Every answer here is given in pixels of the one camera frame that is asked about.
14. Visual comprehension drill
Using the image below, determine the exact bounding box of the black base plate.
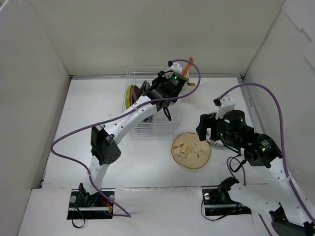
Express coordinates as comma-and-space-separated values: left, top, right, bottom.
67, 190, 113, 220
201, 187, 252, 220

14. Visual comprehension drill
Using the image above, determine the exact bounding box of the dark teal plate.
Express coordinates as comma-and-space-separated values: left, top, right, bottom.
142, 80, 153, 122

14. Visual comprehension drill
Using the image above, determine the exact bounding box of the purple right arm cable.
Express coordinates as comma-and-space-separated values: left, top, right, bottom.
219, 83, 315, 236

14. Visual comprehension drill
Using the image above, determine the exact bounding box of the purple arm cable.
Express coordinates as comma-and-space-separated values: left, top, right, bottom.
219, 83, 315, 236
50, 59, 201, 218

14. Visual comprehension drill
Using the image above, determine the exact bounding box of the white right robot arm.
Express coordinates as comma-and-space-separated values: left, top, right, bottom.
196, 110, 315, 236

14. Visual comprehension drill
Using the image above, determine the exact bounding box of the orange plastic fork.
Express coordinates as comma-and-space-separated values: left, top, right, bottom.
183, 57, 194, 76

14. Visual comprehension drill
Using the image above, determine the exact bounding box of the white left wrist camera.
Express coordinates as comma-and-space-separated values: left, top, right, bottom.
166, 60, 183, 74

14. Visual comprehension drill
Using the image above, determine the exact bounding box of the white wire dish rack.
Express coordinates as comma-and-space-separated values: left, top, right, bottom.
125, 66, 181, 134

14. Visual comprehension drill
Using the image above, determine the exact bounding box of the green polka dot plate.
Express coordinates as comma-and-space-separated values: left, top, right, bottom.
125, 85, 133, 110

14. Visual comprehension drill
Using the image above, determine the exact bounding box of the beige bird plate right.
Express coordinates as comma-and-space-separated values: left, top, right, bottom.
171, 132, 211, 170

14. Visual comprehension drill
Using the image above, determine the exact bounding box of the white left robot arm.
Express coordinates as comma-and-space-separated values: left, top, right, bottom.
79, 70, 188, 207

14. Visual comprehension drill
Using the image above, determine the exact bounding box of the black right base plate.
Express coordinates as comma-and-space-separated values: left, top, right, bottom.
201, 187, 252, 220

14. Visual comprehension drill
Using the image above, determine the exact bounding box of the pink polka dot plate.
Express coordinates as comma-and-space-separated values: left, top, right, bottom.
130, 85, 139, 105

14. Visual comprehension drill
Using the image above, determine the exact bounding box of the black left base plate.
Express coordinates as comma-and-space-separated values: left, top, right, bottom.
67, 190, 113, 220

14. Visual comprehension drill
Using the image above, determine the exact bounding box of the black white patterned plate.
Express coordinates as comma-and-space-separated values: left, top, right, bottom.
206, 119, 225, 148

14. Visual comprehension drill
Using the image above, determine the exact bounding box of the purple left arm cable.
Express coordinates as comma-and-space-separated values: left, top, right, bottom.
50, 59, 201, 218

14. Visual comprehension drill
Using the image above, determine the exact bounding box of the white cutlery holder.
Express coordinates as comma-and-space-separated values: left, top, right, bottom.
182, 67, 189, 84

